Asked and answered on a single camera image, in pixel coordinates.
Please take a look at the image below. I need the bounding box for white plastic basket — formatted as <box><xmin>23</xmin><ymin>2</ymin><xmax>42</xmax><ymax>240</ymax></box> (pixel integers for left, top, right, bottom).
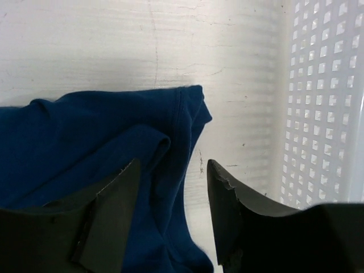
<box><xmin>278</xmin><ymin>1</ymin><xmax>363</xmax><ymax>209</ymax></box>

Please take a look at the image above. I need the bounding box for blue printed t shirt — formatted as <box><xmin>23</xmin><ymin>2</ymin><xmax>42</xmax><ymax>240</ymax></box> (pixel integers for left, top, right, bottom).
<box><xmin>1</xmin><ymin>85</ymin><xmax>214</xmax><ymax>272</ymax></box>

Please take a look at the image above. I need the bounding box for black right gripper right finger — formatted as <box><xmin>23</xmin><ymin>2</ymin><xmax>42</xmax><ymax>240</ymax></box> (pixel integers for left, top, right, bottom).
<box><xmin>207</xmin><ymin>159</ymin><xmax>363</xmax><ymax>272</ymax></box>

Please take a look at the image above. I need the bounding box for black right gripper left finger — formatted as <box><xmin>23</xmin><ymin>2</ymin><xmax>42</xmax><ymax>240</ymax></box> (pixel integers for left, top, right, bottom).
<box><xmin>1</xmin><ymin>159</ymin><xmax>140</xmax><ymax>273</ymax></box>

